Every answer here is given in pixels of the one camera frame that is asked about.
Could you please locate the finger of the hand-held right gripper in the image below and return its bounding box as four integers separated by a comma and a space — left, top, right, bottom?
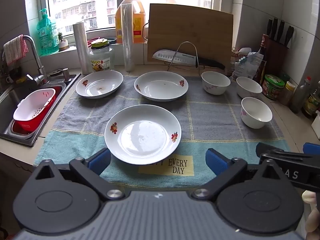
303, 142, 320, 156
255, 142, 310, 160

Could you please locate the small potted plant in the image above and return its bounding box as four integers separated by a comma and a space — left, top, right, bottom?
57, 32, 69, 51

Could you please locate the white fruit-print plate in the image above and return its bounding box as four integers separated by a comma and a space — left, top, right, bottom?
134, 71, 189, 102
104, 104, 181, 166
75, 70, 124, 99

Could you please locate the white printed packet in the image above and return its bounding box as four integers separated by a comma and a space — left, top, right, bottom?
232, 52, 264, 81

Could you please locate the pink dish rag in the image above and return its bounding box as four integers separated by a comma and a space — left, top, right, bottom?
3, 35, 29, 67

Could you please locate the metal sink soap pump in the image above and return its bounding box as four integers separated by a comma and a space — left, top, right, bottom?
62, 67, 73, 83

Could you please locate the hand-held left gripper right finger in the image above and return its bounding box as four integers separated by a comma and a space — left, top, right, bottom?
191, 148, 290, 202

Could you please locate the metal faucet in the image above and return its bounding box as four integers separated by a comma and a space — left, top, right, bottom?
21, 35, 50, 85

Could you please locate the metal wire rack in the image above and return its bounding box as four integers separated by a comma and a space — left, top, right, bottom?
166, 42, 208, 72

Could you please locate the stainless steel sink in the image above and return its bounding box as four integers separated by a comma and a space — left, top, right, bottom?
0, 73, 82, 147

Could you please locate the tall plastic wrap roll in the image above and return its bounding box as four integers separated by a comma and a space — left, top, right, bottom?
121, 4, 136, 72

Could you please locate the white floral bowl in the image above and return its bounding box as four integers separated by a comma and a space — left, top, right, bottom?
236, 77, 263, 99
240, 97, 273, 130
201, 71, 231, 96

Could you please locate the green dish soap bottle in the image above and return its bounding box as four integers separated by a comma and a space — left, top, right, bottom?
37, 8, 60, 57

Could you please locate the white perforated basket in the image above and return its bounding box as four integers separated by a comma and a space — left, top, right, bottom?
13, 88, 56, 122

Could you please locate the red plastic basin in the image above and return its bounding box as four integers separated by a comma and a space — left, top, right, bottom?
11, 85, 63, 136

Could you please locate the short plastic wrap roll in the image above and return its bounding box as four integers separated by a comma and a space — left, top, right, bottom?
73, 22, 90, 73

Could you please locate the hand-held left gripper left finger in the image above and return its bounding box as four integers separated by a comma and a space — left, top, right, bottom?
31, 148, 125, 201

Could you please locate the grey-blue checked towel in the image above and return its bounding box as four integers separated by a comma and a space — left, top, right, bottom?
34, 74, 292, 190

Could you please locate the wooden cutting board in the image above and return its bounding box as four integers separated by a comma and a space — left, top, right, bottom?
142, 3, 234, 76

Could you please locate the red-cap glass bottle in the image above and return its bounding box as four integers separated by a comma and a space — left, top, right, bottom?
290, 76, 312, 114

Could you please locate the green-lid sauce jar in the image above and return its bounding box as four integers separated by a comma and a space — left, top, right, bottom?
261, 74, 286, 100

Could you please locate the person's right hand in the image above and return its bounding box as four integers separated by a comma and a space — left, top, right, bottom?
301, 189, 320, 240

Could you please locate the yellow-lid jar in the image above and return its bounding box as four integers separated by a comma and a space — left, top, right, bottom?
279, 81, 296, 106

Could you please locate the glass jar with fruit label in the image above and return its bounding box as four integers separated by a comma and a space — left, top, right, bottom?
89, 39, 115, 74

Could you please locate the black-handled kitchen knife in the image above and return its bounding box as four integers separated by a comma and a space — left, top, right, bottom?
152, 49, 226, 71

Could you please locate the wooden knife block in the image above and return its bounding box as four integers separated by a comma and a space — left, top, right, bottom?
263, 33, 291, 82

